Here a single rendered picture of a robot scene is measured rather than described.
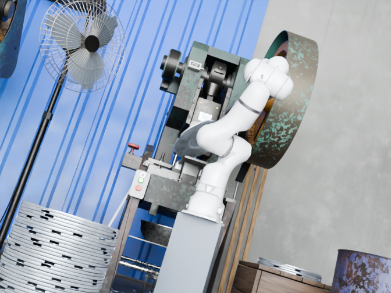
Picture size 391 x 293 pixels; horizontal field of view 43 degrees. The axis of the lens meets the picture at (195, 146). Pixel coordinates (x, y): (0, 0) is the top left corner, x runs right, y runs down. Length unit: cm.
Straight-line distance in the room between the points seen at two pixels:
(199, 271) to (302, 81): 122
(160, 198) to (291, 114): 82
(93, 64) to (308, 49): 124
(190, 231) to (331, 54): 299
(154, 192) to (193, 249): 70
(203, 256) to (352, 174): 270
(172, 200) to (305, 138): 200
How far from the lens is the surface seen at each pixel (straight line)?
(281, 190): 419
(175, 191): 258
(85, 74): 307
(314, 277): 224
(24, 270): 138
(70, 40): 299
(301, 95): 267
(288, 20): 460
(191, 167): 267
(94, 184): 394
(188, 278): 194
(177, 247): 195
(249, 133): 321
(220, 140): 201
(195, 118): 282
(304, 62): 274
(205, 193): 198
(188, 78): 283
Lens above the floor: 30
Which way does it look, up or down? 12 degrees up
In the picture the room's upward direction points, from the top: 17 degrees clockwise
